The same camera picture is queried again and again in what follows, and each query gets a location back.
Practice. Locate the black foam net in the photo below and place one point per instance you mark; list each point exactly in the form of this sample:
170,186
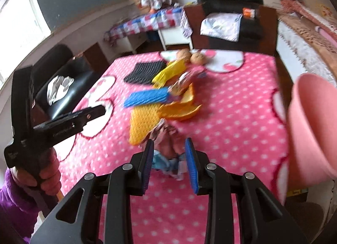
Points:
142,74

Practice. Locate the orange small box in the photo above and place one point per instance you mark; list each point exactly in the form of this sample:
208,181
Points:
249,13

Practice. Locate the black leather armchair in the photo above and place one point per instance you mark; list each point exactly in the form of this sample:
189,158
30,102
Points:
79,80

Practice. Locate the pink polka dot blanket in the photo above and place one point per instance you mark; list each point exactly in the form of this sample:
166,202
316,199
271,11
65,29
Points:
223,128

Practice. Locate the orange fruit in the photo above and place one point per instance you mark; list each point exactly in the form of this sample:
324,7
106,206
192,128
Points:
152,11

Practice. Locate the light blue wrapper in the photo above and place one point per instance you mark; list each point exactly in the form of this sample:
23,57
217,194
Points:
168,165

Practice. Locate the pink dotted quilt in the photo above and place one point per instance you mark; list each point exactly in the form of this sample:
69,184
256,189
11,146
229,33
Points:
310,14

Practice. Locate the brown wooden cabinet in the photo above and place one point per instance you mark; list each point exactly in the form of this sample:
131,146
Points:
96,54

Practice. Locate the person's left hand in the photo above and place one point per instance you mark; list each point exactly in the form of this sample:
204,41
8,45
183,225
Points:
50,173

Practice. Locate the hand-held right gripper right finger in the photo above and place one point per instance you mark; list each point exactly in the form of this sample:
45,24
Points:
191,165

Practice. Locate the doll clothing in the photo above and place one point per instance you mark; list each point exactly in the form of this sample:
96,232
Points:
167,138

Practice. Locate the blue foam net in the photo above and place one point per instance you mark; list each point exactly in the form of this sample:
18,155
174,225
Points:
146,97

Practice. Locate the yellow flowered pillow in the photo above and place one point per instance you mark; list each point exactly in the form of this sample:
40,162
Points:
327,10

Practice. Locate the white cabinet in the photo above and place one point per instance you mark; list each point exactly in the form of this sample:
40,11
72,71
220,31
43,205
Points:
173,37

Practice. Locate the floral white cloth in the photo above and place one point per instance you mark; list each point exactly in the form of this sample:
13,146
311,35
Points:
219,26

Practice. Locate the orange-yellow foam net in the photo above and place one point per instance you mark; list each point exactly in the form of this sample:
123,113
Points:
142,125

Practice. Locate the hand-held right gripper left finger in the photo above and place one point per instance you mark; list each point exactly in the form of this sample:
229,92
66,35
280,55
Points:
148,165

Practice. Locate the brown leaf-print blanket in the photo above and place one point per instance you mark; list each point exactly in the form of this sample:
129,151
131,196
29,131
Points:
302,26

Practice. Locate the pink plastic basin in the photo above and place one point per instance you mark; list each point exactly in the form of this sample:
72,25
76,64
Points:
310,128

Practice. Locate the colourful snack wrapper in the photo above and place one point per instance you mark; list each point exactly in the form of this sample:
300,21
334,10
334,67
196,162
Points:
184,82

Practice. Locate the white quilted mattress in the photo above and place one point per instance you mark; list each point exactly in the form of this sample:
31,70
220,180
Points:
297,49

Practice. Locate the checkered tablecloth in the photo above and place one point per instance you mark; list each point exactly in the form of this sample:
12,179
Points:
147,22

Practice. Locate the window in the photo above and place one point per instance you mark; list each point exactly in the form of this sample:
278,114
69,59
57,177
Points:
18,28

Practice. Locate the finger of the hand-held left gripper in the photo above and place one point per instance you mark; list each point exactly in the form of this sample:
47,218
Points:
90,115

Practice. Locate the orange peel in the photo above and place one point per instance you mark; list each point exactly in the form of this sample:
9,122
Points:
179,111

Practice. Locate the white crumpled cloth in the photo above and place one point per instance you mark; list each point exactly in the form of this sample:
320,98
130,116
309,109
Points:
59,88

